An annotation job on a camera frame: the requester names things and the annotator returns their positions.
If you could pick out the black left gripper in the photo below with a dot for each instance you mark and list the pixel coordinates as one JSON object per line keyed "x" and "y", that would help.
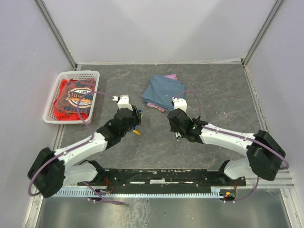
{"x": 136, "y": 116}

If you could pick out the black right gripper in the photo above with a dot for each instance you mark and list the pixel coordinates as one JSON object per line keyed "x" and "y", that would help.
{"x": 173, "y": 128}

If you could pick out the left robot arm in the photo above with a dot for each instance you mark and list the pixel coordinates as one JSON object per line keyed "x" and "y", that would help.
{"x": 48, "y": 172}

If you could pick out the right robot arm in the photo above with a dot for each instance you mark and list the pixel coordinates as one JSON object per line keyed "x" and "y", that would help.
{"x": 262, "y": 155}

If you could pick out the blue folded cloth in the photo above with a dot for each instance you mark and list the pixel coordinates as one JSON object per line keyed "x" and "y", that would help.
{"x": 161, "y": 90}

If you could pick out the pink folded cloth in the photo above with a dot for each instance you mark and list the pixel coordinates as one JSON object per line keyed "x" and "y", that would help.
{"x": 173, "y": 77}

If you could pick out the red printed t-shirt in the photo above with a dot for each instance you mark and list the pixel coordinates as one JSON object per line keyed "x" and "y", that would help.
{"x": 70, "y": 99}

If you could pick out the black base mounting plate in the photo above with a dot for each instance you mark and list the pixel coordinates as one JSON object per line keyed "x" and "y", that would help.
{"x": 124, "y": 177}

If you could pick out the white plastic basket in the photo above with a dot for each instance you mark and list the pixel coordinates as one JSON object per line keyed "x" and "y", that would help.
{"x": 49, "y": 116}

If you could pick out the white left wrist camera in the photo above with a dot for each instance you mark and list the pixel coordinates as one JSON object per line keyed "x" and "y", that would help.
{"x": 122, "y": 102}

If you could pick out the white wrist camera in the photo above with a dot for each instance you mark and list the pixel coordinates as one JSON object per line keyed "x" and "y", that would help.
{"x": 122, "y": 102}
{"x": 179, "y": 103}

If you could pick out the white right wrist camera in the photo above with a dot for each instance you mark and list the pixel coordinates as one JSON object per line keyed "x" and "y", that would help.
{"x": 179, "y": 103}

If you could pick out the white slotted cable duct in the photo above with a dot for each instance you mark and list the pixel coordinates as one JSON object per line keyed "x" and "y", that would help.
{"x": 147, "y": 191}

